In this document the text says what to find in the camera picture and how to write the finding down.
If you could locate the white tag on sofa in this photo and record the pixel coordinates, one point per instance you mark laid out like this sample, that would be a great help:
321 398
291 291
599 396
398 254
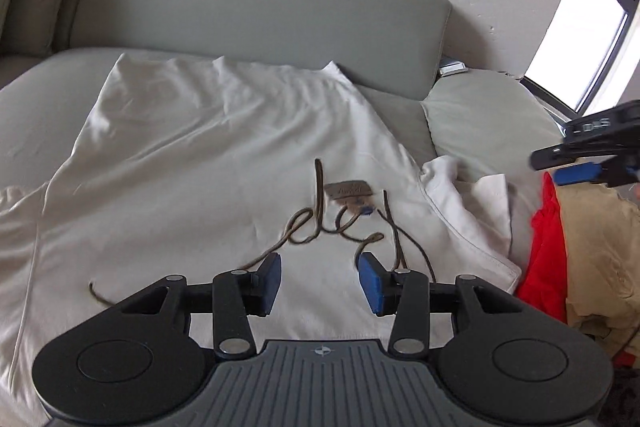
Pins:
451 67

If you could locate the tan garment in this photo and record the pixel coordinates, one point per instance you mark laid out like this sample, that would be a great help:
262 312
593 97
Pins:
601 232

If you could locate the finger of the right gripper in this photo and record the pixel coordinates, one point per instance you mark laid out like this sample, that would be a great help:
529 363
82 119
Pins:
595 174

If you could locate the grey sofa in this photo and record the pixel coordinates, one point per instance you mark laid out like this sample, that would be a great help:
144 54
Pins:
389 48

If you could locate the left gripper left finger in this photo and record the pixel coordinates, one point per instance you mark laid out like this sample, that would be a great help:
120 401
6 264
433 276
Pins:
147 356

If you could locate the white hoodie with drawstring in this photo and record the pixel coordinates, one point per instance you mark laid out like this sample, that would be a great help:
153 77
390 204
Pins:
194 167

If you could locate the grey right sofa cushion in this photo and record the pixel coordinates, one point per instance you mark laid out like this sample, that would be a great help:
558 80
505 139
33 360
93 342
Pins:
491 124

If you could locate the window with black frame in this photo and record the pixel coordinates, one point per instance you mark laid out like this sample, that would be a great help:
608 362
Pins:
587 59

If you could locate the red garment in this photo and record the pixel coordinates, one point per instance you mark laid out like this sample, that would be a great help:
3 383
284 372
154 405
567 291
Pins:
544 285

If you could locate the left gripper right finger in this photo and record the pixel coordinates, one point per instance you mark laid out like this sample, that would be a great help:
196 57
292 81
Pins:
493 355

